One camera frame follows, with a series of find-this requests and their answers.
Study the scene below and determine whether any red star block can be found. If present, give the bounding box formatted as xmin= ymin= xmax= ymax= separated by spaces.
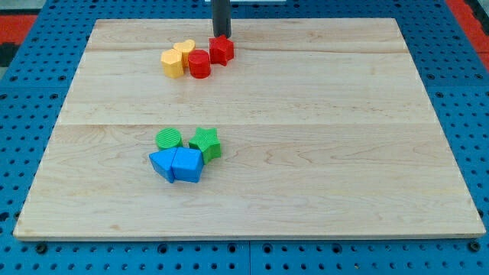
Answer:
xmin=209 ymin=34 xmax=234 ymax=66

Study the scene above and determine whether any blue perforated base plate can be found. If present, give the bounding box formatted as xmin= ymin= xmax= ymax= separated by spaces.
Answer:
xmin=1 ymin=0 xmax=488 ymax=274

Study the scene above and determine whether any yellow hexagon block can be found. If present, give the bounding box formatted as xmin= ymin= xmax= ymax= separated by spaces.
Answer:
xmin=160 ymin=49 xmax=184 ymax=79

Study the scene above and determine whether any light wooden board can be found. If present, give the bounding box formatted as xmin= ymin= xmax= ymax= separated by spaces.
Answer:
xmin=14 ymin=18 xmax=485 ymax=241

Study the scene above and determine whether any green cylinder block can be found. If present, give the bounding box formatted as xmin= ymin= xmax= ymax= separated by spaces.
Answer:
xmin=155 ymin=128 xmax=183 ymax=150

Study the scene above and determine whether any yellow heart block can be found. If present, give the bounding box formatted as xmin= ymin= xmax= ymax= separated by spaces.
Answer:
xmin=173 ymin=39 xmax=196 ymax=68

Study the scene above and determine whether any green star block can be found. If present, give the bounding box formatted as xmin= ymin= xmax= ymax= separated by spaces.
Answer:
xmin=189 ymin=127 xmax=222 ymax=164

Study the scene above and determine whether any red cylinder block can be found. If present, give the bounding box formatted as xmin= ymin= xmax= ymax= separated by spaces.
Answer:
xmin=188 ymin=50 xmax=211 ymax=79

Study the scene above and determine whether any blue triangle block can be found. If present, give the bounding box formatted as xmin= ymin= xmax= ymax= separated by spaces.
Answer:
xmin=149 ymin=147 xmax=177 ymax=183

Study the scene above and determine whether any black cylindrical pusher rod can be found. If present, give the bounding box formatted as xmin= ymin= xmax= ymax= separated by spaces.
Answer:
xmin=212 ymin=0 xmax=232 ymax=38

